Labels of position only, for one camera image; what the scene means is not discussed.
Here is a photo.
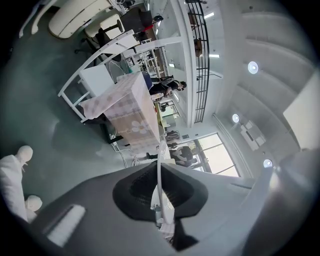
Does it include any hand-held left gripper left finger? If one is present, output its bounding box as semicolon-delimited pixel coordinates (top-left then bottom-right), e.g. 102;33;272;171
29;161;177;256

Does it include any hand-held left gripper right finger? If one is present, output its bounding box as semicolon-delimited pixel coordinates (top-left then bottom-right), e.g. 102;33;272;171
161;161;255;256

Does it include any white plate of food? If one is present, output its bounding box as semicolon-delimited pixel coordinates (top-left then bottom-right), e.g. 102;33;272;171
149;140;176;245

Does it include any large bright window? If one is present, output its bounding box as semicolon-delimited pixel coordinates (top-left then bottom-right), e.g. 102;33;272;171
193;133;241;178

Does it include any white ceiling air conditioner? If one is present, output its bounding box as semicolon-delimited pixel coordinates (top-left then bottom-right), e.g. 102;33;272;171
239;119;266;152

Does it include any person's white trouser leg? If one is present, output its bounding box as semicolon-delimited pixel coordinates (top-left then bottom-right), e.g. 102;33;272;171
0;154;29;223

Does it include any table with pink checked cloth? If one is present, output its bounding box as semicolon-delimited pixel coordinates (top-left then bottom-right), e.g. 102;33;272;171
78;71;161;155

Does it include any white flat panel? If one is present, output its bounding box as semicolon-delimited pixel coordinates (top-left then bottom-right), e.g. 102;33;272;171
282;72;320;152

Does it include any white cabinet box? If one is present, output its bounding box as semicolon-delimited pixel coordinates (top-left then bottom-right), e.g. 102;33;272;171
79;63;116;98

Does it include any black metal railing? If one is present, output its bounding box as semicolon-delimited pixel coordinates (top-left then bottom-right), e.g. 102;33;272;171
185;0;211;124

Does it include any black and cream office chair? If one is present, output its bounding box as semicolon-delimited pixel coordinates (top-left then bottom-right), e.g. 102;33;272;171
74;13;126;55

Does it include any cream round desk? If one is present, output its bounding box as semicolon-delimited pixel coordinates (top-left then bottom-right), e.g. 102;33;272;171
48;0;118;40

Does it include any white cable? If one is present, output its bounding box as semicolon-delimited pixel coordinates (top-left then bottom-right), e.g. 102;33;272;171
112;141;141;168

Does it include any white metal frame rack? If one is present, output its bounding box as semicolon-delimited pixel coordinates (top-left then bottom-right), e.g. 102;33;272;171
57;29;183;123

